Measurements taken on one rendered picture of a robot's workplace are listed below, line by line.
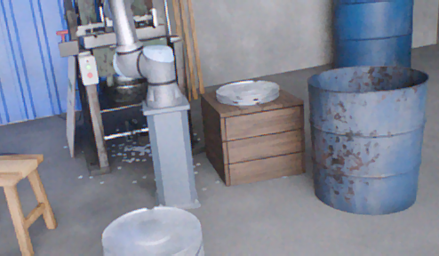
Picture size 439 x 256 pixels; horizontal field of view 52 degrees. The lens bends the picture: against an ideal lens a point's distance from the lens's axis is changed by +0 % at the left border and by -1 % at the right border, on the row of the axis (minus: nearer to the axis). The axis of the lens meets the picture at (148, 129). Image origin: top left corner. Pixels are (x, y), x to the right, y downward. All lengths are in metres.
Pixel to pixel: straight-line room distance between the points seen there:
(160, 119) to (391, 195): 0.90
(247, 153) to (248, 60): 2.16
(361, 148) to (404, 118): 0.17
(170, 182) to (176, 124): 0.25
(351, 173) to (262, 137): 0.44
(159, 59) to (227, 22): 2.30
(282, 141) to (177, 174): 0.52
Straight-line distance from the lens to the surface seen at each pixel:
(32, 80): 3.71
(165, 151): 1.83
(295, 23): 4.31
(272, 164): 2.12
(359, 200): 1.85
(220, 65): 4.03
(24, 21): 3.67
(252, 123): 2.02
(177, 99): 1.80
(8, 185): 1.70
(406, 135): 1.80
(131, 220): 1.42
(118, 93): 2.49
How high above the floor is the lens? 0.92
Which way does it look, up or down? 18 degrees down
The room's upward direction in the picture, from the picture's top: 8 degrees counter-clockwise
